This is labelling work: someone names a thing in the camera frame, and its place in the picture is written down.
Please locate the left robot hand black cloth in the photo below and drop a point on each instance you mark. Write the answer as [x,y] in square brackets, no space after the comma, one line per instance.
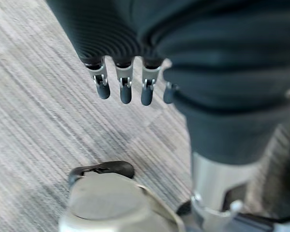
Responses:
[207,60]

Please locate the silver robot leg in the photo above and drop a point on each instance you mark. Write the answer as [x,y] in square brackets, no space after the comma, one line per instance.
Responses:
[111,205]

